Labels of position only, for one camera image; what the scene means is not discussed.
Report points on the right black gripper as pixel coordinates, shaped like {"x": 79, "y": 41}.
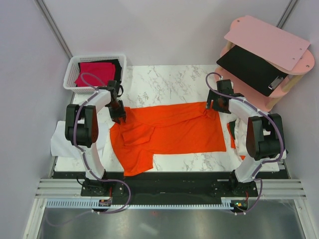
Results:
{"x": 213, "y": 96}

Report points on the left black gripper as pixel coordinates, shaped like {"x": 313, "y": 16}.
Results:
{"x": 121, "y": 114}

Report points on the orange t shirt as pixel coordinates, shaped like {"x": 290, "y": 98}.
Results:
{"x": 165, "y": 130}

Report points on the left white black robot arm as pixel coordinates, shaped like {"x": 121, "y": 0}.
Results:
{"x": 82, "y": 129}

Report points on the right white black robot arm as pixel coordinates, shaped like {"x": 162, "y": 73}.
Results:
{"x": 243, "y": 109}

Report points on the white cloth at right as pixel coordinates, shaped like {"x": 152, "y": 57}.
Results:
{"x": 258, "y": 138}

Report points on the white cloth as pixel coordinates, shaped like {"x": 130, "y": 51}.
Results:
{"x": 61, "y": 147}
{"x": 258, "y": 138}

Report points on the magenta t shirt in basket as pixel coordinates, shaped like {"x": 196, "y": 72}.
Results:
{"x": 105, "y": 71}

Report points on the black clipboard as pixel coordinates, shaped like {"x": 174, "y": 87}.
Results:
{"x": 252, "y": 70}

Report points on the white plastic laundry basket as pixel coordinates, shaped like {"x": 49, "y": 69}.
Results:
{"x": 72, "y": 71}

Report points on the white cloth at left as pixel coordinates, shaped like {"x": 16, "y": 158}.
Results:
{"x": 61, "y": 147}

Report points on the loose pink board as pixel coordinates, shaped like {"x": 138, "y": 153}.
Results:
{"x": 267, "y": 41}

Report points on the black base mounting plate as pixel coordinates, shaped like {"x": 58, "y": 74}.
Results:
{"x": 170, "y": 188}

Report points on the aluminium rail frame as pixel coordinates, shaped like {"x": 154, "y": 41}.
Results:
{"x": 278, "y": 212}

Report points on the white slotted cable duct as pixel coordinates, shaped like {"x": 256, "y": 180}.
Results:
{"x": 110, "y": 204}

